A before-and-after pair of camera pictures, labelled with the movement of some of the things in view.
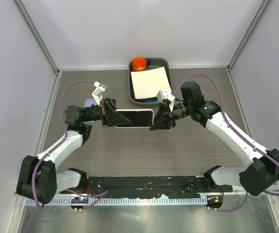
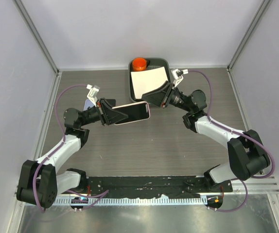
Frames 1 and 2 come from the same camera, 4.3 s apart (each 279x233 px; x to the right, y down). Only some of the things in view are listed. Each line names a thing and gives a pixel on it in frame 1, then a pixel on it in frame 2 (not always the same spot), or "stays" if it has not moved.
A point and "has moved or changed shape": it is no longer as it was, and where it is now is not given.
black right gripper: [164, 118] → [161, 97]
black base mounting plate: [147, 185] stays
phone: [139, 118] has moved or changed shape
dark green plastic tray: [151, 63] stays
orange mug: [139, 64] stays
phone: [88, 102] stays
